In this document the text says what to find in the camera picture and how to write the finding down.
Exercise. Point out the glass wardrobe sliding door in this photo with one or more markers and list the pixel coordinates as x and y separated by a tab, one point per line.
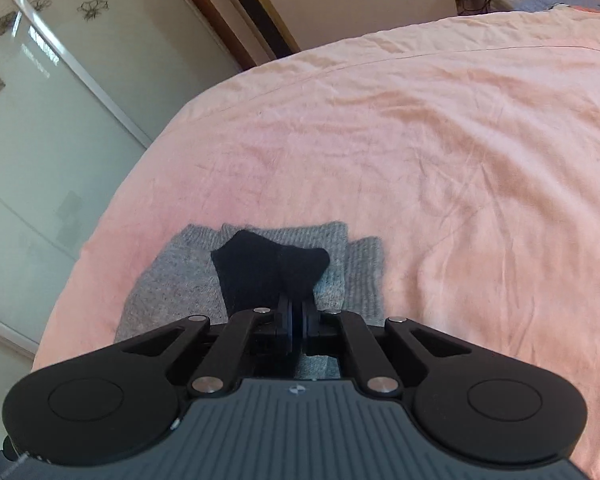
85	87

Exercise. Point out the pink bed sheet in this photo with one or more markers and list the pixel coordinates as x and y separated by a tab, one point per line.
469	146

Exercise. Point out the gold tower fan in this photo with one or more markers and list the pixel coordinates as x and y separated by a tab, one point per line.
268	27

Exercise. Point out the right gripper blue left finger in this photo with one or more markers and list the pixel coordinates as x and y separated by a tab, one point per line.
252	344

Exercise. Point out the brown wooden door frame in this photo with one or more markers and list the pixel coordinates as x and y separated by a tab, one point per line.
217	23

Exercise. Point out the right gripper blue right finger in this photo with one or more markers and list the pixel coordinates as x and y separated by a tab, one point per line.
365	353

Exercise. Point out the grey navy knit sweater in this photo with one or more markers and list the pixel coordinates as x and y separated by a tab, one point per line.
205	276

